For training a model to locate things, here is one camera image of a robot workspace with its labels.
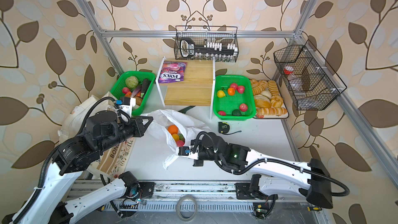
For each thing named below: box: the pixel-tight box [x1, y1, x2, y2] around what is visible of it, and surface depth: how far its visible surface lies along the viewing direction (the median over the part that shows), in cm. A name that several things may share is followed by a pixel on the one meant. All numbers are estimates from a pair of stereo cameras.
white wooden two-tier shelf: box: [155, 56, 216, 120], surface depth 82 cm
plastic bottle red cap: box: [283, 65, 306, 96], surface depth 81 cm
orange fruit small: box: [228, 87, 236, 96], surface depth 113 cm
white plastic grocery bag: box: [141, 109, 210, 170], surface depth 75 cm
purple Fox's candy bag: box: [158, 61, 188, 84], surface depth 79 cm
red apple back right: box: [236, 85, 245, 94], surface depth 114 cm
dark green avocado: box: [231, 109, 242, 117], surface depth 99 cm
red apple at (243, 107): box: [239, 103, 248, 112], surface depth 103 cm
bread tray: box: [249, 79, 289, 120], surface depth 107 cm
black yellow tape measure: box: [218, 121, 243, 135], surface depth 96 cm
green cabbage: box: [125, 75, 139, 89], surface depth 114 cm
